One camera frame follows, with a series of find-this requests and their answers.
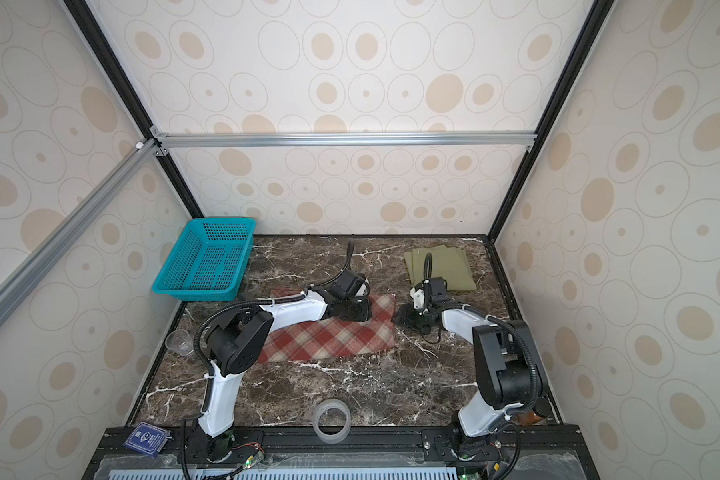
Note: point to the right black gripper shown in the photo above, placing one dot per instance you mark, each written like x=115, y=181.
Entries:
x=407, y=313

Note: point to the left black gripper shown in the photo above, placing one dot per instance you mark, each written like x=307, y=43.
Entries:
x=366, y=311

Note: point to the red plaid skirt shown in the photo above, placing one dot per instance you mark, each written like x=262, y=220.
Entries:
x=333, y=338

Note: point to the olive green skirt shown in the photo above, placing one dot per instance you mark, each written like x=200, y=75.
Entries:
x=449, y=263

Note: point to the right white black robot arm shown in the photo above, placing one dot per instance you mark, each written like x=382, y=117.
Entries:
x=509, y=378

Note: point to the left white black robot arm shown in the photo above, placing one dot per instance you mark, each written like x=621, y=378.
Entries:
x=231, y=340

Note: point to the clear tape roll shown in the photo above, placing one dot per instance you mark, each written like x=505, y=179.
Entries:
x=331, y=421

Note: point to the teal plastic basket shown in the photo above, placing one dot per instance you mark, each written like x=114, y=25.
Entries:
x=208, y=261

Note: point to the brown jar black lid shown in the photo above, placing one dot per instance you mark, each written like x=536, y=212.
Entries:
x=540, y=413

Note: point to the clear plastic cup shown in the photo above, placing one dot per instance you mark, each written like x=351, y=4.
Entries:
x=180, y=342

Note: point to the blue card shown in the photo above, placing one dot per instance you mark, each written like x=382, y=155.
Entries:
x=147, y=439

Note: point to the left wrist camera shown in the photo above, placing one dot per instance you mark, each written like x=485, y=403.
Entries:
x=349, y=285

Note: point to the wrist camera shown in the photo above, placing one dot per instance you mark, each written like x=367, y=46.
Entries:
x=430, y=294
x=349, y=285

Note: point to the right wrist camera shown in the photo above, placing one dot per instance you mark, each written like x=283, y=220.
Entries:
x=430, y=294

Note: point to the horizontal aluminium rail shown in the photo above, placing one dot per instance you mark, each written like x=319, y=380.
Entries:
x=354, y=139

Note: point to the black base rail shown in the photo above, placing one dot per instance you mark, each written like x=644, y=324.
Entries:
x=540, y=452

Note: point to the left slanted aluminium rail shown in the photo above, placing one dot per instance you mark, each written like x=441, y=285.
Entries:
x=28, y=275

